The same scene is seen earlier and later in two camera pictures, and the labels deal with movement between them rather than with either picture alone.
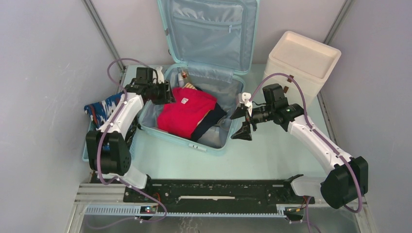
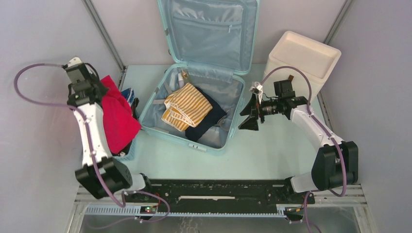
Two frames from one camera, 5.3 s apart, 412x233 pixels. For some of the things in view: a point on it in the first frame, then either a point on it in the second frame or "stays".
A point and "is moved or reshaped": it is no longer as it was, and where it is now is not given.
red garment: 180,118 -> 119,124
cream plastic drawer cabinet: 309,61 stays
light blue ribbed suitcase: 210,45 stays
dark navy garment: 208,121 stays
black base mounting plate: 216,195 stays
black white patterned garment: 134,125 is moved or reshaped
